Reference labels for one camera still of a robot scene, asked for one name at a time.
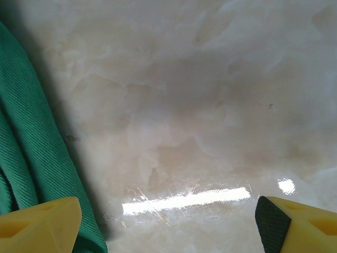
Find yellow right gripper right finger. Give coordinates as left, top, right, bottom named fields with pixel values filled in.
left=254, top=196, right=337, bottom=253

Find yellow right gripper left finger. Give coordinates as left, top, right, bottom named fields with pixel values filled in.
left=0, top=196, right=83, bottom=253

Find green long pants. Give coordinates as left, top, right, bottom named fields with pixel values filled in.
left=0, top=21, right=109, bottom=253

